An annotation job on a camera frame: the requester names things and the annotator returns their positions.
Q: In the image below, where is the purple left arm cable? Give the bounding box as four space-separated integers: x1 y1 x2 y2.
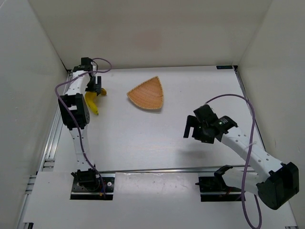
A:
54 57 112 198

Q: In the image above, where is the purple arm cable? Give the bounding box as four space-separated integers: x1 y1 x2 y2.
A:
204 94 262 229
54 57 112 198

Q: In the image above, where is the front aluminium frame rail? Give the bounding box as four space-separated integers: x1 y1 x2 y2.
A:
97 167 253 174

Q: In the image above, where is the yellow fake banana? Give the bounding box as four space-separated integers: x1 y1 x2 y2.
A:
84 88 107 115

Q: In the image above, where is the left aluminium frame rail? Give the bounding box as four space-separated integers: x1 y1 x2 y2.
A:
16 70 73 229

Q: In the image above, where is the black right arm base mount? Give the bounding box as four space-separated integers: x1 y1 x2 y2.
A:
196 177 241 202

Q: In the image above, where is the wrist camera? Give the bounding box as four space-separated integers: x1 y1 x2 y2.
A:
80 57 98 72
193 104 218 122

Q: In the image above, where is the aluminium frame rail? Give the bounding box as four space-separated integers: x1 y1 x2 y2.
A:
16 70 73 229
233 65 265 149
97 167 253 174

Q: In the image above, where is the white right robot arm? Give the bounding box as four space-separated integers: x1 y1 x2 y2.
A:
183 104 299 210

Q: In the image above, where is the right blue corner label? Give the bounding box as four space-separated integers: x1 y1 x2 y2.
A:
216 65 233 70

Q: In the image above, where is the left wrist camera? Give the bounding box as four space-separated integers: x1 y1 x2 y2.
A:
80 57 98 72

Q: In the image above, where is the right aluminium frame rail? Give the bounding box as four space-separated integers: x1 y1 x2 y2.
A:
233 65 265 149

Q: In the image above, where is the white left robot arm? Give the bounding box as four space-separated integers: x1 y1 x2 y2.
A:
58 57 102 177

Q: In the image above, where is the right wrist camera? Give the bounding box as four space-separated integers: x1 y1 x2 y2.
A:
193 104 218 122

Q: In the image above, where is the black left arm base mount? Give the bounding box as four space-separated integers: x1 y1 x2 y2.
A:
70 169 115 200

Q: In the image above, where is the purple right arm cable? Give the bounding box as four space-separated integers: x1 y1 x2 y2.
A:
204 94 262 229

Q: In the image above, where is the triangular woven wicker basket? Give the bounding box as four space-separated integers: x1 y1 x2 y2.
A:
126 76 164 113

